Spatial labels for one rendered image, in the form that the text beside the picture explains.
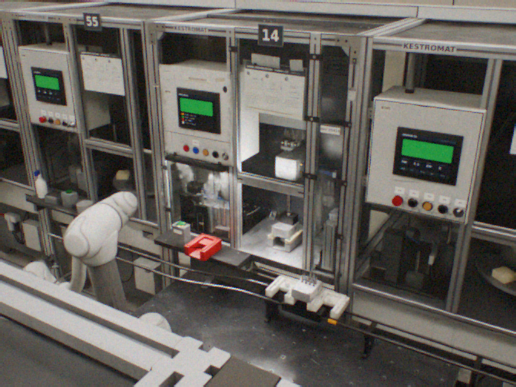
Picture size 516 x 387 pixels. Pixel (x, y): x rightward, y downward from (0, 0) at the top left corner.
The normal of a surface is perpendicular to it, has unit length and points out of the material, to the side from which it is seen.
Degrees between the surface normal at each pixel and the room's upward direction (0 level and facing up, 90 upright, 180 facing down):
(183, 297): 0
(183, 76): 90
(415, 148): 90
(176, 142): 90
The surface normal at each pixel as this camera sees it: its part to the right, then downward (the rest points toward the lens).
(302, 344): 0.00, -0.91
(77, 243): -0.30, 0.30
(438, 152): -0.51, 0.35
